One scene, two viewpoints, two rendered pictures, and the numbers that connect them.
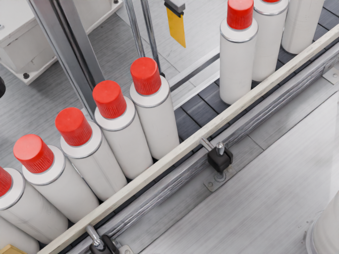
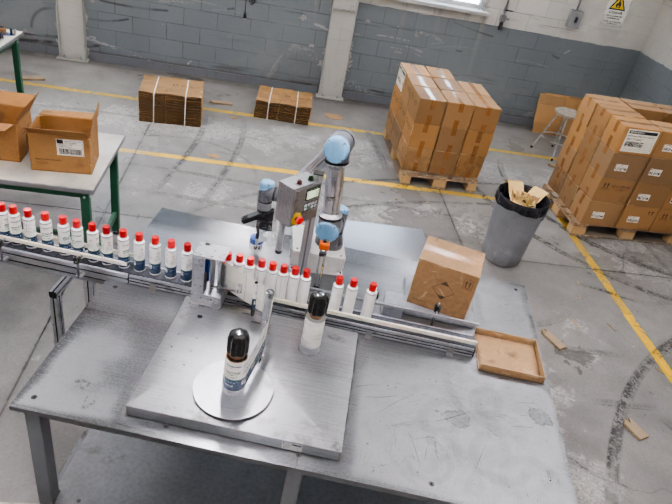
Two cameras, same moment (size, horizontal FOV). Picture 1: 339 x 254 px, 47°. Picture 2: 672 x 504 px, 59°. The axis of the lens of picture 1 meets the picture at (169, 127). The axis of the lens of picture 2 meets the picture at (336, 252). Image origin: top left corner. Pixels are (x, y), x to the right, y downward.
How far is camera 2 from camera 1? 2.29 m
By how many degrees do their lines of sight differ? 32
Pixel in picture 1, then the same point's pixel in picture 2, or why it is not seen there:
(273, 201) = not seen: hidden behind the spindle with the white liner
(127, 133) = (292, 281)
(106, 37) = (325, 278)
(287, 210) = not seen: hidden behind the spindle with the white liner
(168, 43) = not seen: hidden behind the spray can
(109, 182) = (279, 291)
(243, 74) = (333, 300)
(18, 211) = (259, 274)
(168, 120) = (304, 289)
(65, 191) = (270, 280)
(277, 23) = (350, 293)
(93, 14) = (328, 269)
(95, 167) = (280, 281)
